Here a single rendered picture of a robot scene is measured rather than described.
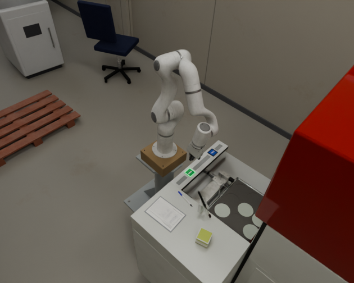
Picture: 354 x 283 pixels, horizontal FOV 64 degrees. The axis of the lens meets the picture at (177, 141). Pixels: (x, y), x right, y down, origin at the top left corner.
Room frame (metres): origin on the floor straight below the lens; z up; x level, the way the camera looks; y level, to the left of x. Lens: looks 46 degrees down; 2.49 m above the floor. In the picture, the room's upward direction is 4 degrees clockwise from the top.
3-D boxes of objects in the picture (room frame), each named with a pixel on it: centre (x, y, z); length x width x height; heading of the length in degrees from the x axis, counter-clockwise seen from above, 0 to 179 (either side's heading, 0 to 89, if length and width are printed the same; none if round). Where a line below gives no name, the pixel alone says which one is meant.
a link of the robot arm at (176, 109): (1.47, 0.06, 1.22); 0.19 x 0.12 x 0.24; 127
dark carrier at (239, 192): (0.97, -0.47, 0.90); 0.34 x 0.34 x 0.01; 51
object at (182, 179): (1.30, -0.18, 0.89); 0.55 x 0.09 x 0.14; 141
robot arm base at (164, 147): (1.45, 0.09, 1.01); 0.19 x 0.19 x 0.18
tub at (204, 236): (0.72, -0.18, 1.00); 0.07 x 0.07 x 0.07; 66
